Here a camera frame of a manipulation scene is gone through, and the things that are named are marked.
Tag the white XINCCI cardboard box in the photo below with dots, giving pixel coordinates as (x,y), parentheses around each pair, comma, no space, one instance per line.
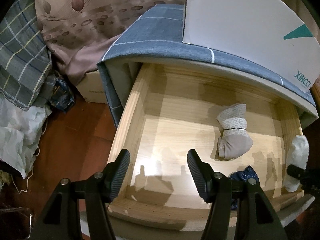
(265,32)

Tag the brown cardboard box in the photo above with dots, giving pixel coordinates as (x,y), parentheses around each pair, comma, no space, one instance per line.
(91,88)

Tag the dark plastic bag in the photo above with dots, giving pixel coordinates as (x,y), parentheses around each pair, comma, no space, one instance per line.
(56,93)

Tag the hexagon pattern beige roll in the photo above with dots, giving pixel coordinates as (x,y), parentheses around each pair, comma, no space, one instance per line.
(235,140)

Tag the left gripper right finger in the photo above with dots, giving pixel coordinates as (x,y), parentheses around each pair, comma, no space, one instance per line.
(256,218)

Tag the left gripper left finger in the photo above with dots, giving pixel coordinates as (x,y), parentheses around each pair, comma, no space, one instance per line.
(60,218)

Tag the wooden chair frame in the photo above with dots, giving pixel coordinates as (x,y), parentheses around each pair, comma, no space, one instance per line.
(315,91)

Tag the grey nightstand cabinet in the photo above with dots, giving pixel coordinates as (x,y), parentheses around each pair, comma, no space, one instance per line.
(225,75)

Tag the grey plaid blanket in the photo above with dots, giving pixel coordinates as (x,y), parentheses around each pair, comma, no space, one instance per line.
(25,60)

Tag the beige leaf-pattern bedsheet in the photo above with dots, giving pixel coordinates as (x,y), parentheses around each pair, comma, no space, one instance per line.
(78,32)

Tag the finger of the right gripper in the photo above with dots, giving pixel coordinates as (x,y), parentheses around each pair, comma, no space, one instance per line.
(309,181)

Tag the blue checked cloth cover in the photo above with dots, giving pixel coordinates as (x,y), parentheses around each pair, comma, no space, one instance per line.
(156,37)

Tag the grey wooden drawer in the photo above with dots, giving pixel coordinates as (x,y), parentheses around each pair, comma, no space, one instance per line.
(172,110)

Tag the white fluffy roll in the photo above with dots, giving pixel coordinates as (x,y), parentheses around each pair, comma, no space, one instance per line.
(297,155)

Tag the navy floral underwear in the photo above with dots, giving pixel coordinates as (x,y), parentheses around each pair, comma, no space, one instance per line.
(238,178)

